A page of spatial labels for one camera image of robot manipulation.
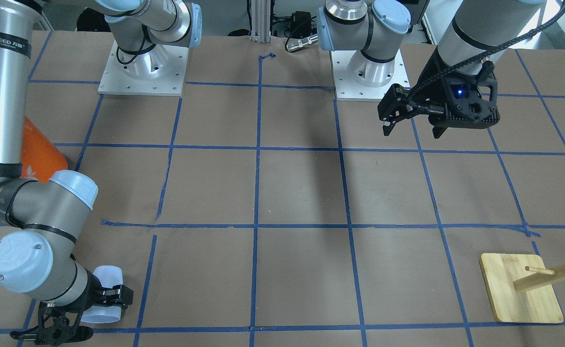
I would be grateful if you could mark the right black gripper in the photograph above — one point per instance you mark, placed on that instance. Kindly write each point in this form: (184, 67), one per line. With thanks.
(88, 294)

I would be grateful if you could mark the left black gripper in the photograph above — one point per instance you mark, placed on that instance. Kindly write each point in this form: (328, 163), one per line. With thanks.
(433, 78)

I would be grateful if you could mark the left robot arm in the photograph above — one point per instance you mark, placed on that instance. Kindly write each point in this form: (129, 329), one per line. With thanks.
(479, 31)

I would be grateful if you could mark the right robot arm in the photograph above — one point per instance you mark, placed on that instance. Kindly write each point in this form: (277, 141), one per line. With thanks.
(36, 259)

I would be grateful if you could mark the orange can with silver lid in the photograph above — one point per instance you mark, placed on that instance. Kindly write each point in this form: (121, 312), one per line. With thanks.
(40, 158)

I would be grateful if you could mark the wooden mug tree stand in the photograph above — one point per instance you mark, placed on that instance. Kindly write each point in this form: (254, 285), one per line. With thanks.
(520, 288)

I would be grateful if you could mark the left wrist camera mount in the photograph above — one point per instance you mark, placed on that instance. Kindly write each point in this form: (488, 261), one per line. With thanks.
(471, 100)

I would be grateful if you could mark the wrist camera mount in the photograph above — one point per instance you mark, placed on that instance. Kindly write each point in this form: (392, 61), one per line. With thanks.
(471, 100)
(56, 325)

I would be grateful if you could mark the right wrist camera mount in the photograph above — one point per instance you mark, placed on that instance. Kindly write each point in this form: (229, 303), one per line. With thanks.
(56, 325)

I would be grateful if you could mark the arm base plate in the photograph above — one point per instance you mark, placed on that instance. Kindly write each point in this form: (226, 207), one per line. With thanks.
(159, 72)
(371, 74)

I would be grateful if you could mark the aluminium frame post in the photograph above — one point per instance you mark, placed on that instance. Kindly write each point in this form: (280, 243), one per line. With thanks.
(260, 12)

